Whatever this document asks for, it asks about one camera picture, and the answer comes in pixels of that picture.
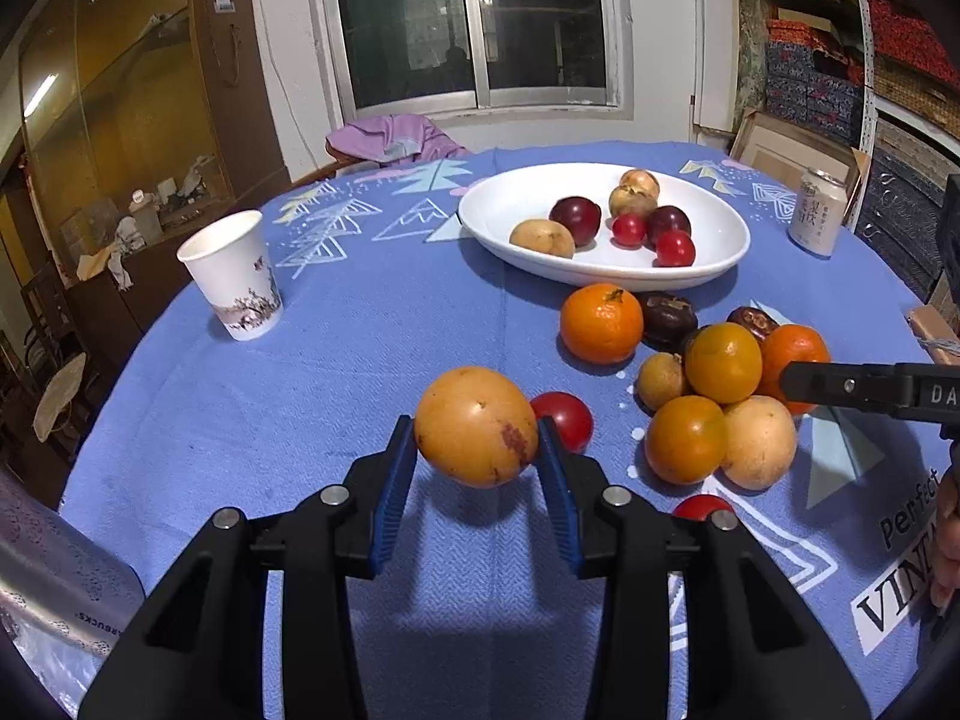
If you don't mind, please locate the wooden picture frame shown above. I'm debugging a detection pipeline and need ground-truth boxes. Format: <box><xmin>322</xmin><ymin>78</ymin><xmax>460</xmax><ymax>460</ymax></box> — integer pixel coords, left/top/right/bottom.
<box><xmin>729</xmin><ymin>111</ymin><xmax>871</xmax><ymax>230</ymax></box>

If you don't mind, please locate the white wall pipe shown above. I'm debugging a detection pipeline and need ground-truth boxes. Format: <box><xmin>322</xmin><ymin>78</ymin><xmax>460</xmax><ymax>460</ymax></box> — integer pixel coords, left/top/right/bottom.
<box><xmin>688</xmin><ymin>0</ymin><xmax>710</xmax><ymax>147</ymax></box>

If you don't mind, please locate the mottled green board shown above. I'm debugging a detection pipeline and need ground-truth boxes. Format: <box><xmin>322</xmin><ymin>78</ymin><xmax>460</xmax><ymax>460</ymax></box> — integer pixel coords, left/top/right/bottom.
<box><xmin>731</xmin><ymin>0</ymin><xmax>770</xmax><ymax>137</ymax></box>

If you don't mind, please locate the dark brown water chestnut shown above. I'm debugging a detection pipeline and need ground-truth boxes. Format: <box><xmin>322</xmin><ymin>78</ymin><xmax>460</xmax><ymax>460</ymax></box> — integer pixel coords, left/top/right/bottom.
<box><xmin>726</xmin><ymin>305</ymin><xmax>779</xmax><ymax>342</ymax></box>
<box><xmin>640</xmin><ymin>292</ymin><xmax>700</xmax><ymax>352</ymax></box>

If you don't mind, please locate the white metal shelf rack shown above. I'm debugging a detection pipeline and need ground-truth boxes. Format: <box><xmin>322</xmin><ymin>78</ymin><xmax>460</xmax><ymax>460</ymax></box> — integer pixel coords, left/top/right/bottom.
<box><xmin>844</xmin><ymin>0</ymin><xmax>960</xmax><ymax>140</ymax></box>

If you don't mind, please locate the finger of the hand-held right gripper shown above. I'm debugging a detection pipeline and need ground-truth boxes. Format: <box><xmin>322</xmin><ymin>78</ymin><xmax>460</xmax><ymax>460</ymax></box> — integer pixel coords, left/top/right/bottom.
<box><xmin>778</xmin><ymin>362</ymin><xmax>908</xmax><ymax>413</ymax></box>

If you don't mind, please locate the sliding glass window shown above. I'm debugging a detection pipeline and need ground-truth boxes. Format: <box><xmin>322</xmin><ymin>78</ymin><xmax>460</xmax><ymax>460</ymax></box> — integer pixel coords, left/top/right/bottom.
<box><xmin>315</xmin><ymin>0</ymin><xmax>631</xmax><ymax>121</ymax></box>

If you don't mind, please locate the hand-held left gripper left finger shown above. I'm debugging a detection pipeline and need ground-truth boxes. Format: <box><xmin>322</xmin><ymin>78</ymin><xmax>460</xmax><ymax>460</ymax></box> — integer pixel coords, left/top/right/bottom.
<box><xmin>79</xmin><ymin>414</ymin><xmax>419</xmax><ymax>720</ymax></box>

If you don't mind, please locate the wooden chair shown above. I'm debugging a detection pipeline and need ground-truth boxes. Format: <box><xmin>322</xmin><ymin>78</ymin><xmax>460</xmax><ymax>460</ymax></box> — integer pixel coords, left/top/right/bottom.
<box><xmin>324</xmin><ymin>139</ymin><xmax>361</xmax><ymax>179</ymax></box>

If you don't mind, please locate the white paper cup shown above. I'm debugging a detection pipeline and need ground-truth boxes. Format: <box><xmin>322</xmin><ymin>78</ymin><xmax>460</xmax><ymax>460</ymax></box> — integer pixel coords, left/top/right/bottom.
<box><xmin>177</xmin><ymin>210</ymin><xmax>284</xmax><ymax>341</ymax></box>

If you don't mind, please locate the white oval plate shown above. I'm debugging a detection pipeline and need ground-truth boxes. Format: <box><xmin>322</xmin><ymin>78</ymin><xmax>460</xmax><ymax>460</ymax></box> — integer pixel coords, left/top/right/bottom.
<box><xmin>457</xmin><ymin>163</ymin><xmax>751</xmax><ymax>287</ymax></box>

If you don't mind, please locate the yellow orange persimmon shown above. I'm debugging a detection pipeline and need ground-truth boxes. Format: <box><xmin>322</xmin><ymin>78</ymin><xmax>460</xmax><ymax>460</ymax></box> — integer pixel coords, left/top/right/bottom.
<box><xmin>645</xmin><ymin>395</ymin><xmax>727</xmax><ymax>485</ymax></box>
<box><xmin>684</xmin><ymin>322</ymin><xmax>764</xmax><ymax>404</ymax></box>

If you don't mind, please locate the pale beverage can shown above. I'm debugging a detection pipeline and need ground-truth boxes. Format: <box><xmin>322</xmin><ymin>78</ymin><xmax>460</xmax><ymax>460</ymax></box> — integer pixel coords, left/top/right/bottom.
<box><xmin>787</xmin><ymin>167</ymin><xmax>847</xmax><ymax>257</ymax></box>

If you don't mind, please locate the silver metal bottle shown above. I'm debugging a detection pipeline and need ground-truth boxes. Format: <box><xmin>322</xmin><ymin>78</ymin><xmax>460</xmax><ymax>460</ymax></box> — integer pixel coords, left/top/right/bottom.
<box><xmin>0</xmin><ymin>465</ymin><xmax>147</xmax><ymax>650</ymax></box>

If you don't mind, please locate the pale woven fan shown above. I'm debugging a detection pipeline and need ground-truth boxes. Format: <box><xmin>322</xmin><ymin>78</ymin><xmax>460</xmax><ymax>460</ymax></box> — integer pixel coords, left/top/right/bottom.
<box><xmin>34</xmin><ymin>352</ymin><xmax>89</xmax><ymax>437</ymax></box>

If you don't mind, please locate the white rag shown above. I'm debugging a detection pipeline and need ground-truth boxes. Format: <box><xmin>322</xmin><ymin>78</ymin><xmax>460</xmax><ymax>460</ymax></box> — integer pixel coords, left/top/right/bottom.
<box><xmin>77</xmin><ymin>217</ymin><xmax>143</xmax><ymax>290</ymax></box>

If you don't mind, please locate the purple cloth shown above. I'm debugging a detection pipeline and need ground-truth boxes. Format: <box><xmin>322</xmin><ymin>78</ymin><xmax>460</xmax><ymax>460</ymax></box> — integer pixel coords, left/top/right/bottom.
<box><xmin>328</xmin><ymin>114</ymin><xmax>472</xmax><ymax>167</ymax></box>

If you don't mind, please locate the orange mandarin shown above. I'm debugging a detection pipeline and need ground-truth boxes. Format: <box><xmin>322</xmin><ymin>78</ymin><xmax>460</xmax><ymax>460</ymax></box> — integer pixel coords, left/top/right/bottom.
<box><xmin>757</xmin><ymin>324</ymin><xmax>832</xmax><ymax>417</ymax></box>
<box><xmin>560</xmin><ymin>283</ymin><xmax>644</xmax><ymax>365</ymax></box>

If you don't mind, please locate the person's right hand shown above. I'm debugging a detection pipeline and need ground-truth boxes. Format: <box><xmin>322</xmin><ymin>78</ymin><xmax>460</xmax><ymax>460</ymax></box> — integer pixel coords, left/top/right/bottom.
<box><xmin>930</xmin><ymin>465</ymin><xmax>960</xmax><ymax>608</ymax></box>

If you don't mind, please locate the stack of patterned boxes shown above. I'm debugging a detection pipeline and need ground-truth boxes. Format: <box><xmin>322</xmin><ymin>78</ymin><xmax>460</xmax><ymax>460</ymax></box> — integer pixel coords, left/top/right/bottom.
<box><xmin>746</xmin><ymin>0</ymin><xmax>960</xmax><ymax>301</ymax></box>

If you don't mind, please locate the wooden glass cabinet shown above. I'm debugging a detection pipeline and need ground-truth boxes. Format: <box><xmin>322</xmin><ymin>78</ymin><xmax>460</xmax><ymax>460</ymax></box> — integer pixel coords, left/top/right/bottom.
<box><xmin>0</xmin><ymin>0</ymin><xmax>292</xmax><ymax>346</ymax></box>

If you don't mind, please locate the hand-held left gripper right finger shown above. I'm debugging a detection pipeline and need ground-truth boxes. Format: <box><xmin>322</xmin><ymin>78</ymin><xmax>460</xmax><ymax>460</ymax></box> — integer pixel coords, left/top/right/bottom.
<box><xmin>535</xmin><ymin>417</ymin><xmax>857</xmax><ymax>720</ymax></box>

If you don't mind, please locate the dark red plum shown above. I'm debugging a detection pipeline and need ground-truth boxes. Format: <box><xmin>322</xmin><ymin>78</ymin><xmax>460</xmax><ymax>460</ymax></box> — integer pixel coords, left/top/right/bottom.
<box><xmin>646</xmin><ymin>205</ymin><xmax>692</xmax><ymax>245</ymax></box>
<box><xmin>550</xmin><ymin>196</ymin><xmax>602</xmax><ymax>248</ymax></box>

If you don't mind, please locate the clear plastic bag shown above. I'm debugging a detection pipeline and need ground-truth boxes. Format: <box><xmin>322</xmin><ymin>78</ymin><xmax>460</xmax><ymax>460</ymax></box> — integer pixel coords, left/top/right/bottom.
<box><xmin>0</xmin><ymin>600</ymin><xmax>113</xmax><ymax>720</ymax></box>

